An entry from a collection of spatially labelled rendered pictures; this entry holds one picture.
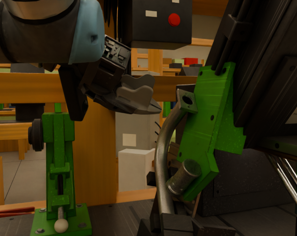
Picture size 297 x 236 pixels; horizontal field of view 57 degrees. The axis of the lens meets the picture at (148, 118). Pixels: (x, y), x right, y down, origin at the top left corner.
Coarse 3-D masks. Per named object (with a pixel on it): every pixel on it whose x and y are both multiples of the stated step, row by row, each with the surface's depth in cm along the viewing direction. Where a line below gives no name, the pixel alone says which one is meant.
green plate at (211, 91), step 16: (224, 64) 50; (208, 80) 54; (224, 80) 49; (208, 96) 53; (224, 96) 49; (208, 112) 51; (224, 112) 50; (192, 128) 56; (208, 128) 50; (224, 128) 51; (240, 128) 52; (192, 144) 54; (208, 144) 49; (224, 144) 51; (240, 144) 52
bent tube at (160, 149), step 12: (180, 96) 56; (192, 96) 58; (180, 108) 54; (192, 108) 55; (168, 120) 60; (180, 120) 59; (168, 132) 61; (156, 144) 63; (168, 144) 62; (156, 156) 61; (156, 168) 60; (156, 180) 58; (168, 204) 53
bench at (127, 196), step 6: (120, 192) 92; (126, 192) 92; (132, 192) 92; (138, 192) 92; (144, 192) 92; (150, 192) 92; (120, 198) 87; (126, 198) 87; (132, 198) 87; (138, 198) 87; (144, 198) 87; (150, 198) 87; (12, 204) 83; (18, 204) 83; (24, 204) 83; (30, 204) 83; (36, 204) 83; (42, 204) 83; (102, 204) 83
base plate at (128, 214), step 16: (96, 208) 75; (112, 208) 75; (128, 208) 75; (144, 208) 75; (272, 208) 75; (288, 208) 75; (0, 224) 66; (16, 224) 66; (96, 224) 66; (112, 224) 66; (128, 224) 66; (224, 224) 66; (240, 224) 66; (256, 224) 66; (272, 224) 66; (288, 224) 66
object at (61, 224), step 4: (60, 208) 58; (60, 212) 57; (60, 216) 57; (60, 220) 56; (64, 220) 56; (56, 224) 55; (60, 224) 55; (64, 224) 55; (56, 228) 55; (60, 228) 55; (64, 228) 55; (60, 232) 55
